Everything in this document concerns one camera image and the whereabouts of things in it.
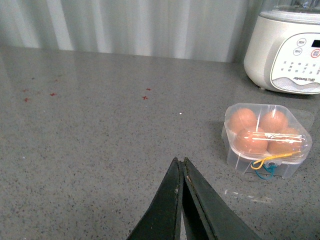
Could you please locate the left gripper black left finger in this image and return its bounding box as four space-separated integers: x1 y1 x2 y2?
128 157 184 240

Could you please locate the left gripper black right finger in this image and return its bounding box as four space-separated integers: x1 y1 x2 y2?
182 157 260 240

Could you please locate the yellow rubber band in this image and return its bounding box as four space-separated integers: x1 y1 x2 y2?
250 150 301 171

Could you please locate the clear plastic egg box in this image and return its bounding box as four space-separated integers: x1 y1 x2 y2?
221 103 314 180

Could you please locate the brown egg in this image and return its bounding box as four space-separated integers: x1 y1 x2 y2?
267 127 304 155

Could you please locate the brown egg front left box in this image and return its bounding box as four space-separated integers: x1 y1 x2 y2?
233 127 268 155

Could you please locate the brown egg box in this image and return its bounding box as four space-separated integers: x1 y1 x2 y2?
259 110 289 133
233 127 268 155
228 108 257 134

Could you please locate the brown egg back left box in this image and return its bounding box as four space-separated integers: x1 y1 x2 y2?
228 108 257 134

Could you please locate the brown egg back right box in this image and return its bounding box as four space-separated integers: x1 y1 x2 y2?
259 110 289 133

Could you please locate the blue rubber band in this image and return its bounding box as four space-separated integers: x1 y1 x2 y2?
254 164 277 181

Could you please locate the white blender base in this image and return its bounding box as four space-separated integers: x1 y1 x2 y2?
244 9 320 95

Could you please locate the clear blender jar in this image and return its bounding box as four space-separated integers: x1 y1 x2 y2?
261 0 320 14

